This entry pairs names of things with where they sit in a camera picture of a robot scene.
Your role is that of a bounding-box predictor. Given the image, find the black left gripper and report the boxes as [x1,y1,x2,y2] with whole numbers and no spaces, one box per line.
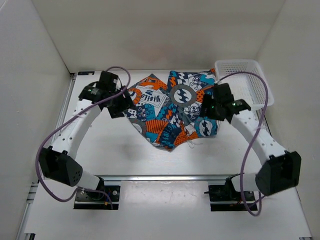
[104,85,136,119]

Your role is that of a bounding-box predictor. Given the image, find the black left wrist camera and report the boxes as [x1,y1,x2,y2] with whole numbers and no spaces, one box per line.
[96,71,119,92]

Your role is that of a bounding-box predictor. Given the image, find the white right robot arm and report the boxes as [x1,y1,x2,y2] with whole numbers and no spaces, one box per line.
[200,94,302,200]

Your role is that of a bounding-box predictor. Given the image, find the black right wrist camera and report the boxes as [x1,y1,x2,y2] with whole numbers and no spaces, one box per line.
[213,83,235,104]

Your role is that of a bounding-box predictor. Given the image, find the white plastic mesh basket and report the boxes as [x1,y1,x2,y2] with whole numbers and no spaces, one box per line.
[214,59,268,111]

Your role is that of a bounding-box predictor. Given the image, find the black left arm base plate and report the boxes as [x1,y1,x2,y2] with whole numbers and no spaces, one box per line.
[73,185,121,210]

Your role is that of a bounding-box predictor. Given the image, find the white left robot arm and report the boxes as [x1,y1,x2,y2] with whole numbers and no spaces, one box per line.
[38,81,134,200]

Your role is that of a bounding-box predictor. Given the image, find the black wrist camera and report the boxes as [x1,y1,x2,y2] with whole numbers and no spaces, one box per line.
[96,71,119,92]
[213,83,235,104]

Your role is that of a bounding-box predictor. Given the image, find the colourful patterned shorts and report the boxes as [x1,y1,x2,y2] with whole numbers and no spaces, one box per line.
[124,68,219,152]

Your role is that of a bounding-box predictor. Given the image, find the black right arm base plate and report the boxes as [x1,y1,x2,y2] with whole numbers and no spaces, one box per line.
[204,185,246,212]

